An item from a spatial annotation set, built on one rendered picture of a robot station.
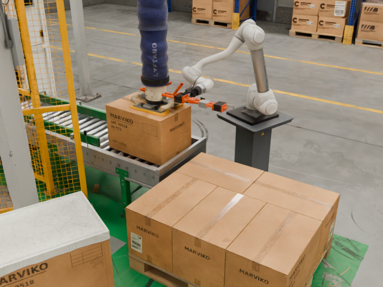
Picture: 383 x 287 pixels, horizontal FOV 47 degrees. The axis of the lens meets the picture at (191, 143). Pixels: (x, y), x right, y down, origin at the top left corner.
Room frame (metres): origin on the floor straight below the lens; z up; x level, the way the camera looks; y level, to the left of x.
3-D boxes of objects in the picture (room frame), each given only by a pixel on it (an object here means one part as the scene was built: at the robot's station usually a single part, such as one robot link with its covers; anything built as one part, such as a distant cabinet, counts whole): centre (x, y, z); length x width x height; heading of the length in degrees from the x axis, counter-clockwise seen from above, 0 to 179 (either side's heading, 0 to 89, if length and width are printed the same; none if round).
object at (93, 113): (4.29, 1.20, 0.60); 1.60 x 0.10 x 0.09; 57
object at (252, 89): (3.67, -0.58, 0.94); 0.18 x 0.16 x 0.22; 17
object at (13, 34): (2.88, 1.20, 1.62); 0.20 x 0.05 x 0.30; 57
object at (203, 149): (3.23, 0.07, 0.47); 0.70 x 0.03 x 0.15; 147
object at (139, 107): (3.30, 0.34, 0.98); 0.34 x 0.10 x 0.05; 56
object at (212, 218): (2.62, -0.31, 0.34); 1.20 x 1.00 x 0.40; 57
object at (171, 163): (3.23, 0.07, 0.58); 0.70 x 0.03 x 0.06; 147
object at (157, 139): (3.42, 0.36, 0.75); 0.60 x 0.40 x 0.40; 54
